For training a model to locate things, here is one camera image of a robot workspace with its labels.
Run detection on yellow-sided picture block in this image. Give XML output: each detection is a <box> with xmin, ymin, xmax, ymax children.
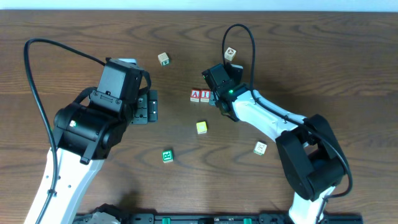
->
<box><xmin>224</xmin><ymin>47</ymin><xmax>236</xmax><ymax>61</ymax></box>

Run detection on green letter R block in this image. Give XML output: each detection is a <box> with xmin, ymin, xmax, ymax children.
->
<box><xmin>162</xmin><ymin>150</ymin><xmax>174</xmax><ymax>163</ymax></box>

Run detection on yellow wooden block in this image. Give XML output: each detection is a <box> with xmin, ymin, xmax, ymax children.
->
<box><xmin>196</xmin><ymin>121</ymin><xmax>208</xmax><ymax>134</ymax></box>

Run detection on red letter I block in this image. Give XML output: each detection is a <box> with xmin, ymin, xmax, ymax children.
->
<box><xmin>200</xmin><ymin>90</ymin><xmax>211</xmax><ymax>103</ymax></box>

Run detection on white picture wooden block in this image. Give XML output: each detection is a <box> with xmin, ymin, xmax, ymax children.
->
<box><xmin>253</xmin><ymin>141</ymin><xmax>267</xmax><ymax>156</ymax></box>

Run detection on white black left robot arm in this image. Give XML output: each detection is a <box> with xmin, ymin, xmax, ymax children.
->
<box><xmin>25</xmin><ymin>87</ymin><xmax>158</xmax><ymax>223</ymax></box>

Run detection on red letter A block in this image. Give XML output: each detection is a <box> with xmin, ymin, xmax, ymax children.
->
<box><xmin>190</xmin><ymin>90</ymin><xmax>201</xmax><ymax>102</ymax></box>

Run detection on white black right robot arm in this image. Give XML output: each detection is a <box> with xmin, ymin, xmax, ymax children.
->
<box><xmin>209</xmin><ymin>84</ymin><xmax>353</xmax><ymax>223</ymax></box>

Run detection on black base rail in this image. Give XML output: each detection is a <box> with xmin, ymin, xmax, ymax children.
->
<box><xmin>73</xmin><ymin>203</ymin><xmax>364</xmax><ymax>224</ymax></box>

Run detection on green picture wooden block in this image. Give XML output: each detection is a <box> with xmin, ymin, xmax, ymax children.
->
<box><xmin>158</xmin><ymin>52</ymin><xmax>170</xmax><ymax>67</ymax></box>

